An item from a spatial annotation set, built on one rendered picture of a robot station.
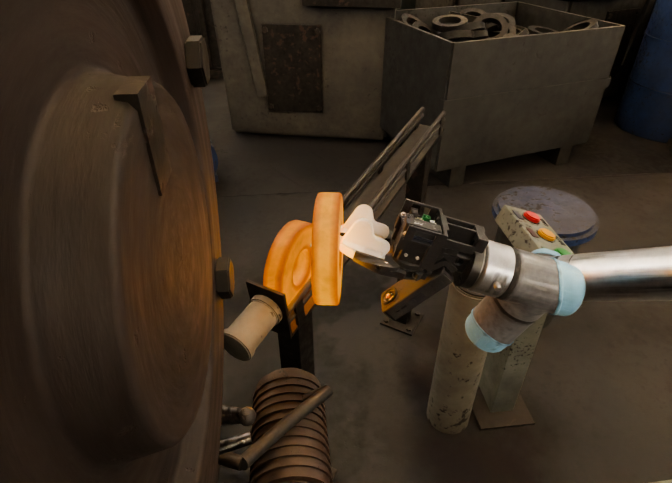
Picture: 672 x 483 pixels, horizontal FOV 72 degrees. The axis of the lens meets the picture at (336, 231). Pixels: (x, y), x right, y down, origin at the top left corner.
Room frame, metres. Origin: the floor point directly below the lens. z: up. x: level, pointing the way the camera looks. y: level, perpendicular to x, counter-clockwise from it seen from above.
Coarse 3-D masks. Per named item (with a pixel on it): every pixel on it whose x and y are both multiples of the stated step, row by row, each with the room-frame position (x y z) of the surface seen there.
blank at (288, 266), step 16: (288, 224) 0.64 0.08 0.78; (304, 224) 0.65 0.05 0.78; (288, 240) 0.60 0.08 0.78; (304, 240) 0.64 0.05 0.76; (272, 256) 0.59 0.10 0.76; (288, 256) 0.59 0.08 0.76; (304, 256) 0.66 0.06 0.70; (272, 272) 0.57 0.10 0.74; (288, 272) 0.58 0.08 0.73; (304, 272) 0.64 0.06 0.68; (272, 288) 0.56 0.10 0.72; (288, 288) 0.58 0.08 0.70; (288, 304) 0.57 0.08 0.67
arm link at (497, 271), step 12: (492, 252) 0.49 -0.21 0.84; (504, 252) 0.49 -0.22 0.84; (492, 264) 0.48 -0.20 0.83; (504, 264) 0.48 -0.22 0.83; (480, 276) 0.47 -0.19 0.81; (492, 276) 0.47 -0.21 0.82; (504, 276) 0.47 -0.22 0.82; (468, 288) 0.48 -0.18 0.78; (480, 288) 0.47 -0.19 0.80; (492, 288) 0.47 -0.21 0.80; (504, 288) 0.47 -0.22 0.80
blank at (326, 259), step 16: (320, 192) 0.55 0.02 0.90; (336, 192) 0.55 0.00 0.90; (320, 208) 0.50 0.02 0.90; (336, 208) 0.50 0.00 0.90; (320, 224) 0.48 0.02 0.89; (336, 224) 0.48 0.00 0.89; (320, 240) 0.46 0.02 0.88; (336, 240) 0.46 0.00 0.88; (320, 256) 0.45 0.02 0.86; (336, 256) 0.45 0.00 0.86; (320, 272) 0.44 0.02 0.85; (336, 272) 0.44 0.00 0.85; (320, 288) 0.44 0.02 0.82; (336, 288) 0.44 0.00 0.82; (320, 304) 0.46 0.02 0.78; (336, 304) 0.46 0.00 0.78
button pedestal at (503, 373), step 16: (512, 208) 0.97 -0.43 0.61; (512, 224) 0.91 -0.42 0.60; (528, 224) 0.90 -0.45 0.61; (544, 224) 0.93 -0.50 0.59; (512, 240) 0.88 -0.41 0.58; (528, 240) 0.84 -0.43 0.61; (544, 240) 0.85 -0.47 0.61; (560, 240) 0.87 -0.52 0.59; (544, 320) 0.82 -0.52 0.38; (528, 336) 0.82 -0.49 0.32; (496, 352) 0.87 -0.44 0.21; (512, 352) 0.82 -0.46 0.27; (528, 352) 0.82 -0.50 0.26; (496, 368) 0.85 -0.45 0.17; (512, 368) 0.82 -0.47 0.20; (480, 384) 0.90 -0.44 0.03; (496, 384) 0.83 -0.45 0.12; (512, 384) 0.82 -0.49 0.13; (480, 400) 0.86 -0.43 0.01; (496, 400) 0.82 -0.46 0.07; (512, 400) 0.82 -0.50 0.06; (480, 416) 0.80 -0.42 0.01; (496, 416) 0.80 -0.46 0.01; (512, 416) 0.80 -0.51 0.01; (528, 416) 0.80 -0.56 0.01
